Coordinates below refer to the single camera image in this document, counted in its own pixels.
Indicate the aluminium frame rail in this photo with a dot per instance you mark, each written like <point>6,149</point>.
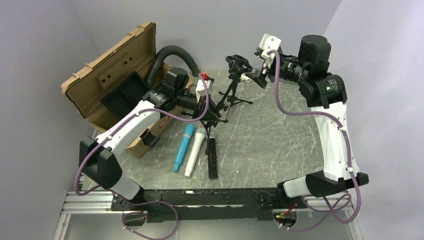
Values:
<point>95,202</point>

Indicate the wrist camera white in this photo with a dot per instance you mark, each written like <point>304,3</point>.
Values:
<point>266,44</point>
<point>205,86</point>

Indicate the white microphone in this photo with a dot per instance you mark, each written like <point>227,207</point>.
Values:
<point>198,139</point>

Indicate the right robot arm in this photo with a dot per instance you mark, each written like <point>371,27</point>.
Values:
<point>326,97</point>

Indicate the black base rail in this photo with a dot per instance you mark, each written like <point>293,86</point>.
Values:
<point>210,204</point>

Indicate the black tray insert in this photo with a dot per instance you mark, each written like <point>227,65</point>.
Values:
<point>126,96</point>

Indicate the black tripod stand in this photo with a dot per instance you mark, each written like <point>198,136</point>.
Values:
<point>237,65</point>
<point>233,99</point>

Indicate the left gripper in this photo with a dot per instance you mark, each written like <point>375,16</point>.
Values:
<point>212,114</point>

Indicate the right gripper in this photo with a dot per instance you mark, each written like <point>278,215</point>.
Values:
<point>260,78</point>

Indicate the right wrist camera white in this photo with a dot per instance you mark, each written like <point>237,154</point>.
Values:
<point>266,44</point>

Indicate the black glitter microphone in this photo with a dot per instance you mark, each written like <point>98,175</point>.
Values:
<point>212,156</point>

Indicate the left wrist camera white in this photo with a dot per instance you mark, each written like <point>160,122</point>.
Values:
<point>205,86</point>

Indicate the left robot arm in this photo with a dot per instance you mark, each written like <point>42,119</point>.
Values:
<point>98,157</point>

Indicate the tan plastic tool case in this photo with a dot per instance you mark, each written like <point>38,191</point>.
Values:
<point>135,52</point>

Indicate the white pipe elbow fitting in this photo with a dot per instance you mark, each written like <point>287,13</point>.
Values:
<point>245,78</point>

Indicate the cyan blue microphone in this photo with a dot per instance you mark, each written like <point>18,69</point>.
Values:
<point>187,134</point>

